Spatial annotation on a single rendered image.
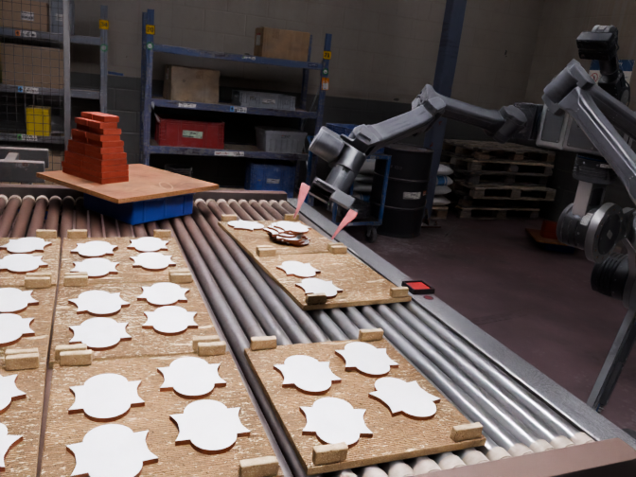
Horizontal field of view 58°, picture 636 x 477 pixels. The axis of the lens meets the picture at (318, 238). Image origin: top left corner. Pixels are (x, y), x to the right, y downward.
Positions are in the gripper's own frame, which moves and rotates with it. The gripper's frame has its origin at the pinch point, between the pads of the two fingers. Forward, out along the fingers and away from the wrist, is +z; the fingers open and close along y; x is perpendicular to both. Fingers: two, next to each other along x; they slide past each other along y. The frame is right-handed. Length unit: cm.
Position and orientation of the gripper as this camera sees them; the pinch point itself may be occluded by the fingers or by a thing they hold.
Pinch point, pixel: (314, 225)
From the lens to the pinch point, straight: 129.3
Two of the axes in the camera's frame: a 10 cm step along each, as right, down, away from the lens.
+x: 1.1, -1.6, -9.8
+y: -8.7, -4.9, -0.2
